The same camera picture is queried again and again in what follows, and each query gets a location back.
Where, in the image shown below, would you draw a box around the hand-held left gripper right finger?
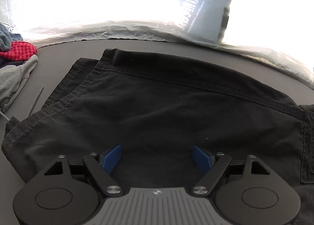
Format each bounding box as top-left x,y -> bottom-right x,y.
192,145 -> 273,195

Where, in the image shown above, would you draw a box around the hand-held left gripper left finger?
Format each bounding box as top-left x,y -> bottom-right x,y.
42,145 -> 124,195

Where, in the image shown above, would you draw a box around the black pants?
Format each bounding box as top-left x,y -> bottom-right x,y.
1,48 -> 314,225

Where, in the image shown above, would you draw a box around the grey hooded sweatshirt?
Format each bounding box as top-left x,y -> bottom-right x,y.
0,54 -> 39,113

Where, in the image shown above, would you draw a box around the red checkered cloth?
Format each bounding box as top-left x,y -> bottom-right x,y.
0,41 -> 37,61

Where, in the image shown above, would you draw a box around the white printed curtain sheet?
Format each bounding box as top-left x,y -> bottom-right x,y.
0,0 -> 314,85

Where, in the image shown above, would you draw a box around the blue denim garment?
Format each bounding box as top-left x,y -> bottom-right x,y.
0,22 -> 24,53

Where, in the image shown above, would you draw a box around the grey drawstring cord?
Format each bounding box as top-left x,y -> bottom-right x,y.
0,86 -> 44,121

